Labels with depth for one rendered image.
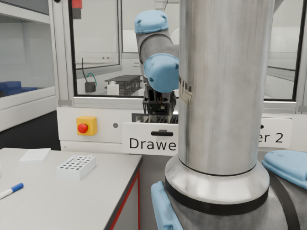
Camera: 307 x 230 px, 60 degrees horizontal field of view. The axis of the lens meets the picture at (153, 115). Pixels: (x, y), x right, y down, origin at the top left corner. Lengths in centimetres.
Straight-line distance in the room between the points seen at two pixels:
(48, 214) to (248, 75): 64
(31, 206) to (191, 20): 69
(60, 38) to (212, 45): 96
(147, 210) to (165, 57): 84
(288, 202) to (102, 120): 88
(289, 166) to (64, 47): 96
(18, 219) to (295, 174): 64
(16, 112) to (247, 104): 138
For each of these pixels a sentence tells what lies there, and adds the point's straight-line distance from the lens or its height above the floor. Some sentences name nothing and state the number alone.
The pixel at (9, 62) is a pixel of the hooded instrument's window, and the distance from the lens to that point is 154.
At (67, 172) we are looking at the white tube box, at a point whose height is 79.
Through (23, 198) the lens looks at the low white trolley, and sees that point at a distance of 87.
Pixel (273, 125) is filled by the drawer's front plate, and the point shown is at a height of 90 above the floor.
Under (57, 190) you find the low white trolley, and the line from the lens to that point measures 88.
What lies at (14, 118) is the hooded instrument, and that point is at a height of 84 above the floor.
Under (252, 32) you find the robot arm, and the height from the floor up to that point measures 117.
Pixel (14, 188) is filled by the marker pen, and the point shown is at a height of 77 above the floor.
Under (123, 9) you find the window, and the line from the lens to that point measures 109.
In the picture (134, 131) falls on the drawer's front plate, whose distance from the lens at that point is 92.
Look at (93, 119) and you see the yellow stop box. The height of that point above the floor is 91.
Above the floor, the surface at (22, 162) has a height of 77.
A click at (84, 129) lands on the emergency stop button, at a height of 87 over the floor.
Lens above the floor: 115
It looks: 12 degrees down
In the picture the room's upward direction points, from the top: straight up
